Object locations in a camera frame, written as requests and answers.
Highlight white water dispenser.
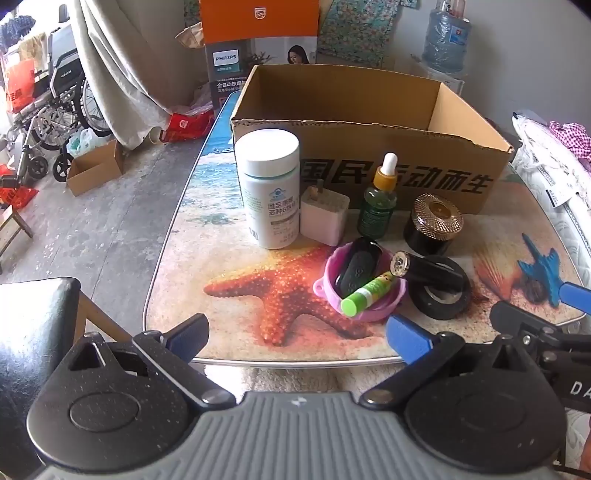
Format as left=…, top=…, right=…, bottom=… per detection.
left=411, top=54, right=465, bottom=96

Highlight blue water jug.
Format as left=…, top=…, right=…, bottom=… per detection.
left=422, top=0, right=472, bottom=75

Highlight green dropper bottle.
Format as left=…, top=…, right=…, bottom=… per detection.
left=357, top=152, right=399, bottom=240

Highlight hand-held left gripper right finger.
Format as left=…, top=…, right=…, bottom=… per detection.
left=359, top=315, right=539, bottom=411

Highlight black tape roll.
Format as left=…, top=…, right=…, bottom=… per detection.
left=407, top=255, right=472, bottom=320

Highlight small open cardboard box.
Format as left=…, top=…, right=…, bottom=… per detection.
left=66, top=138, right=125, bottom=197

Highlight black jar with gold lid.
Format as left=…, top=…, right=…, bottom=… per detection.
left=403, top=193, right=464, bottom=256

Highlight floral cloth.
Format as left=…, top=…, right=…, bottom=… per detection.
left=318, top=0, right=400, bottom=68

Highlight white fluffy rug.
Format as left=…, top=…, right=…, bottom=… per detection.
left=240, top=364, right=398, bottom=398

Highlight black key fob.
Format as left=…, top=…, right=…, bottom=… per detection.
left=333, top=237, right=384, bottom=298

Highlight white pill bottle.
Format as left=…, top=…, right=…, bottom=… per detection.
left=235, top=130, right=302, bottom=250

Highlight black padded stool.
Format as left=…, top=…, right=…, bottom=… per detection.
left=0, top=277, right=134, bottom=476

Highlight crumpled red bag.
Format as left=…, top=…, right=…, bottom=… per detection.
left=0, top=164, right=40, bottom=210

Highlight folded wheelchair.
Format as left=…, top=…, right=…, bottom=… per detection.
left=4, top=23, right=114, bottom=183

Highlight small wooden stool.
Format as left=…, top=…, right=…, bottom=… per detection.
left=0, top=203, right=34, bottom=273

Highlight beige curtain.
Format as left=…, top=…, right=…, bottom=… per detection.
left=69, top=0, right=220, bottom=151

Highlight orange hanging bag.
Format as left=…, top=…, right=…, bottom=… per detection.
left=4, top=58, right=37, bottom=114

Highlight black tube with gold cap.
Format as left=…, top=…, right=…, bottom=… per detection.
left=390, top=250, right=465, bottom=291

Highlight white and green plastic bag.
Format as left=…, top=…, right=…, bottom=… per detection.
left=67, top=128, right=112, bottom=160

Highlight hanging blue clothes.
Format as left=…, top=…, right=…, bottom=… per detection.
left=0, top=14, right=35, bottom=47

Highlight green lip balm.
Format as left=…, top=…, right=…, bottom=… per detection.
left=341, top=272, right=394, bottom=317

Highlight white charger plug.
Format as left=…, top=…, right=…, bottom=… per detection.
left=300, top=185, right=351, bottom=247

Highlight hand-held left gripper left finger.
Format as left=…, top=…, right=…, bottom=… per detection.
left=65, top=314, right=238, bottom=411

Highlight brown cardboard box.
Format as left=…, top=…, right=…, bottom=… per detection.
left=230, top=64, right=515, bottom=215

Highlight pink silicone cup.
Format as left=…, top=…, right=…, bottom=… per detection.
left=313, top=242, right=408, bottom=322

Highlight orange appliance carton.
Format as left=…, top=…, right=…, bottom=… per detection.
left=198, top=0, right=320, bottom=116

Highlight tan paper bag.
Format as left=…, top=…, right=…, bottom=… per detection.
left=175, top=21, right=206, bottom=49

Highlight pink checked cloth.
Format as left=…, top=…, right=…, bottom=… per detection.
left=549, top=121, right=591, bottom=162

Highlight white bedding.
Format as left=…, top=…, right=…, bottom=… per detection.
left=510, top=111, right=591, bottom=296

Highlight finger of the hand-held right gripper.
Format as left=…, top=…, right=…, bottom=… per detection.
left=489, top=301, right=571, bottom=365
left=556, top=281, right=591, bottom=318

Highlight red plastic bag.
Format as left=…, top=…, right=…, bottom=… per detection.
left=164, top=111, right=215, bottom=141

